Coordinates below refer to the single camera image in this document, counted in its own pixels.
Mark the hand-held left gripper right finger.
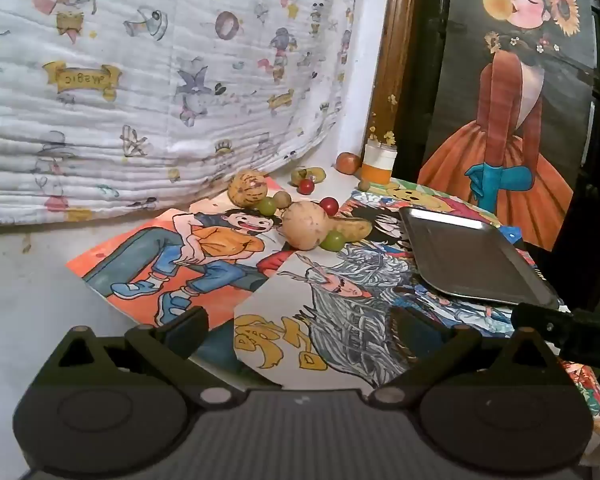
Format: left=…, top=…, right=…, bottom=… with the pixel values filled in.
left=367, top=305, right=578, bottom=408

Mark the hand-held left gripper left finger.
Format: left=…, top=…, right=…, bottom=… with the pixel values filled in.
left=27, top=306, right=246, bottom=408

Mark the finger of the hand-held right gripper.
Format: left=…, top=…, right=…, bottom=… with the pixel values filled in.
left=511, top=302, right=576, bottom=349

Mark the metal tray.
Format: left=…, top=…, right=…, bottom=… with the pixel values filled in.
left=397, top=206, right=561, bottom=309

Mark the spotted yellow banana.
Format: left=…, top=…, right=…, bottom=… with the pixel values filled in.
left=327, top=212, right=374, bottom=242

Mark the tan round melon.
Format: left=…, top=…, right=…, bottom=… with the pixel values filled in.
left=279, top=201, right=329, bottom=251

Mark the striped yellow melon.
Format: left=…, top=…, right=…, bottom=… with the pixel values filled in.
left=227, top=169, right=270, bottom=209

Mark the lumpy yellow-green fruit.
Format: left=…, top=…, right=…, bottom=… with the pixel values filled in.
left=290, top=166, right=327, bottom=186

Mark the colourful floral drawing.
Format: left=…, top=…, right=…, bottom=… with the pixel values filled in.
left=562, top=357, right=600, bottom=466

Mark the orange cartoon boys drawing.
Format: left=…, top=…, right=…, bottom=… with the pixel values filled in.
left=65, top=197, right=301, bottom=333

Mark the white-haired figure drawing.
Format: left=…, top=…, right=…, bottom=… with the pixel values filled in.
left=232, top=240, right=531, bottom=388

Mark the yellow bear drawing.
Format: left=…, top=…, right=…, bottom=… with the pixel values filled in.
left=365, top=179, right=503, bottom=228

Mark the white and orange jar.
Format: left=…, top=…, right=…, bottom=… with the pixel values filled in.
left=361, top=142, right=398, bottom=184

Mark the red apple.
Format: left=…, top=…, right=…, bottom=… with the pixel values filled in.
left=335, top=152, right=362, bottom=175

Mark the printed blanket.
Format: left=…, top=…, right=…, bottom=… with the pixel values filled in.
left=0, top=0, right=371, bottom=228

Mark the black framed panel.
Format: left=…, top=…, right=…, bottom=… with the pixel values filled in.
left=392, top=0, right=600, bottom=321

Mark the wall poster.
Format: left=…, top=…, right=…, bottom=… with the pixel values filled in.
left=417, top=0, right=598, bottom=252

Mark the wooden frame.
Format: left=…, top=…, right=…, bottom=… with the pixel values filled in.
left=365, top=0, right=421, bottom=161

